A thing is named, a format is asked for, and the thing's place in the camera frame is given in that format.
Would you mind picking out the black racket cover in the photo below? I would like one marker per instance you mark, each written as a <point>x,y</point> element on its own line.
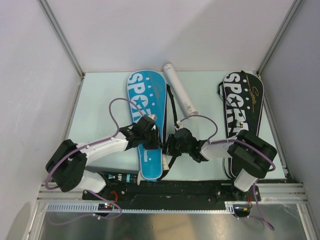
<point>242,94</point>

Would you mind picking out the black shuttlecock tube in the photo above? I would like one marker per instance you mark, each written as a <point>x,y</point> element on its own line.
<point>118,178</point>

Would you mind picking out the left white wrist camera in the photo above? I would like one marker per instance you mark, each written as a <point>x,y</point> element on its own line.
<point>153,117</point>

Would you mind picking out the light blue racket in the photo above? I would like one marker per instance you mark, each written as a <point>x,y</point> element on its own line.
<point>165,164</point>

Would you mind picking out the blue racket cover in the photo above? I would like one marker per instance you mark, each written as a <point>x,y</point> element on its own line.
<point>147,89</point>

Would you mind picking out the white shuttlecock tube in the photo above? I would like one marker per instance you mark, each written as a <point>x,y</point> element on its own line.
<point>185,102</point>

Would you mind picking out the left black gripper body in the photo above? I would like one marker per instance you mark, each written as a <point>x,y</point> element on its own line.
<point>150,140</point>

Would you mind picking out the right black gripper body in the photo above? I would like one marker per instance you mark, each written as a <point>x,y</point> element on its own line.
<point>177,149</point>

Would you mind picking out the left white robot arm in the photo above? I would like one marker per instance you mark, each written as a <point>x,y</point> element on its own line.
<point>67,166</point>

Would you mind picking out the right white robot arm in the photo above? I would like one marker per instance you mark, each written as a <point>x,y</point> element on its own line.
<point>254,155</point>

